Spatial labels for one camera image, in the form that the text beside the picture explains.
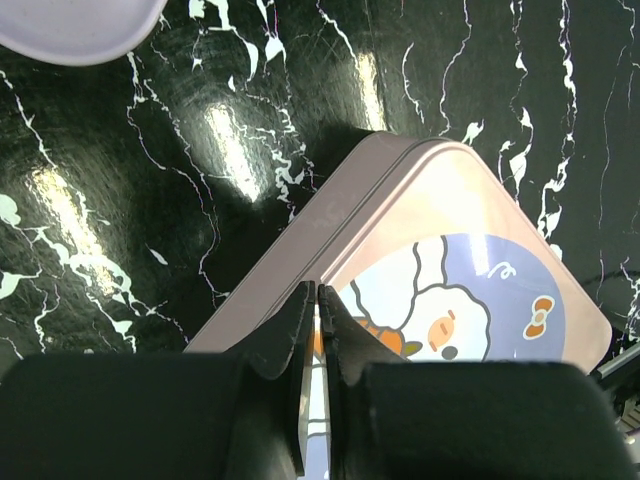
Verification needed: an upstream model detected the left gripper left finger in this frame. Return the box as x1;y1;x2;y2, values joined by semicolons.
1;281;316;479

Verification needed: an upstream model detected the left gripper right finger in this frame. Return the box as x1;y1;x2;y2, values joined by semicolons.
318;285;638;479

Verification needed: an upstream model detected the silver tin lid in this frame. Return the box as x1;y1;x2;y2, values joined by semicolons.
307;143;612;479

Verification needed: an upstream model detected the pink chocolate tin box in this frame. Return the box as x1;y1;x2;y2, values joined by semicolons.
186;132;416;353

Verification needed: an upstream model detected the lilac plastic tray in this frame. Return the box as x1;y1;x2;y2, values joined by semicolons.
1;0;166;66

